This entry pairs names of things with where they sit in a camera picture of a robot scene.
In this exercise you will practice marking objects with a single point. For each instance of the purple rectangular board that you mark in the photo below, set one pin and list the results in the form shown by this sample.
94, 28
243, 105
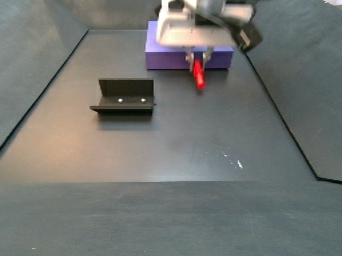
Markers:
169, 58

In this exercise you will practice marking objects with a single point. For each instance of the red peg object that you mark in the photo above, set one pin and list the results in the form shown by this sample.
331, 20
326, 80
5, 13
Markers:
199, 75

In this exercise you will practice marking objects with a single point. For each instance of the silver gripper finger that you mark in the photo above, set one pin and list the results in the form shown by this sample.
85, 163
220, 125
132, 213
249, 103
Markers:
207, 54
189, 58

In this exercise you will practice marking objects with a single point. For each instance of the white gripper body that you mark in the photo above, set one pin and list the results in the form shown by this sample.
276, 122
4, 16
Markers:
208, 23

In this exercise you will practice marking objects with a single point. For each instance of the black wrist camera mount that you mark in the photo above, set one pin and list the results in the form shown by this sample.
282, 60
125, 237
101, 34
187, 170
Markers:
247, 36

